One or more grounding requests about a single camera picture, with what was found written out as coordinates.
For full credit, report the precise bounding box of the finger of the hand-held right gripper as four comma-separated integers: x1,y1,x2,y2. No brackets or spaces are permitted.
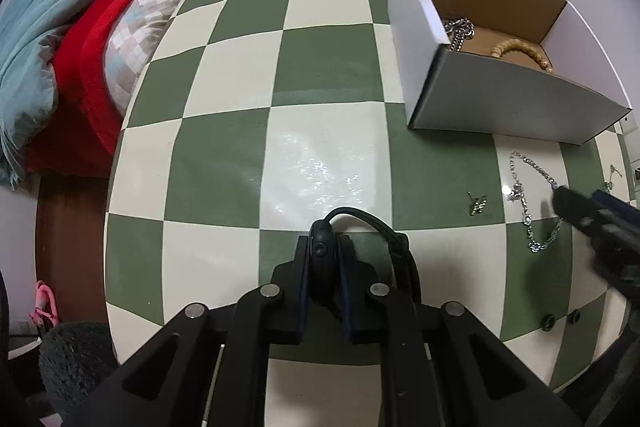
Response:
591,189,640,233
553,186,608,242

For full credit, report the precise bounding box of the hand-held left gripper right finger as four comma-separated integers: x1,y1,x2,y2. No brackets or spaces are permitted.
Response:
338,233,583,427

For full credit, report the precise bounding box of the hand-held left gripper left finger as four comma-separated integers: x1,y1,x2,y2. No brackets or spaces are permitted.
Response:
64,234,312,427

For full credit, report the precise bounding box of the silver rhinestone necklace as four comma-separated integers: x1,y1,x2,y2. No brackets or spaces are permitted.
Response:
509,151,566,254

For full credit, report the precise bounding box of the white cardboard box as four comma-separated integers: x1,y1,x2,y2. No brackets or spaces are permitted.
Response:
388,0,633,146

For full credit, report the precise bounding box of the silver dangle earring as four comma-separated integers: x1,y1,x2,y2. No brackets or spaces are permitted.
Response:
603,164,623,194

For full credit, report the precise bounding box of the grey fluffy cushion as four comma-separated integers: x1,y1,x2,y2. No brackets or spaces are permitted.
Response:
38,321,119,415

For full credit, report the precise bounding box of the pink slipper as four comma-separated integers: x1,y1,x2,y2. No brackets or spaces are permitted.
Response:
30,281,59,328

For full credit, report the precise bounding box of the red blanket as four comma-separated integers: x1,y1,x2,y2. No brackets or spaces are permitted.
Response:
25,0,221,175

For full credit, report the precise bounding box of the teal blanket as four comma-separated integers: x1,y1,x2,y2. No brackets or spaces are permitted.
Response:
0,0,186,192

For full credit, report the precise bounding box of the silver chain bracelet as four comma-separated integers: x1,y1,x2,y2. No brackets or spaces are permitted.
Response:
444,18,475,52

